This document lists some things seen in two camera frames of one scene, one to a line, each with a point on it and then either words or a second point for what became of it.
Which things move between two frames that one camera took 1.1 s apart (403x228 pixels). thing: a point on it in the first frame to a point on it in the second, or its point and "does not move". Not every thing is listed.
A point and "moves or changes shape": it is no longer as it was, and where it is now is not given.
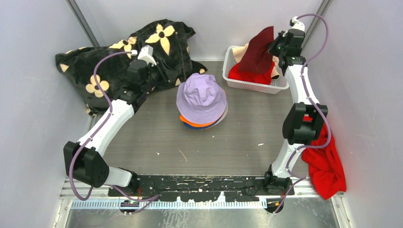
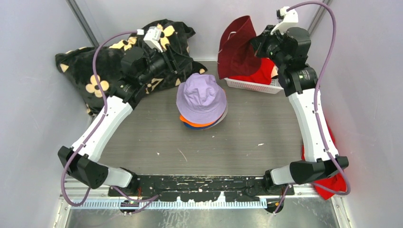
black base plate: (203, 188) does not move
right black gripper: (281, 36) to (259, 42)
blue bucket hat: (194, 128) does not move
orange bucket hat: (197, 124) does not move
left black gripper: (167, 74) to (177, 63)
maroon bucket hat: (257, 58) moves or changes shape
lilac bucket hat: (200, 99) does not move
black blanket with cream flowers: (167, 39) does not move
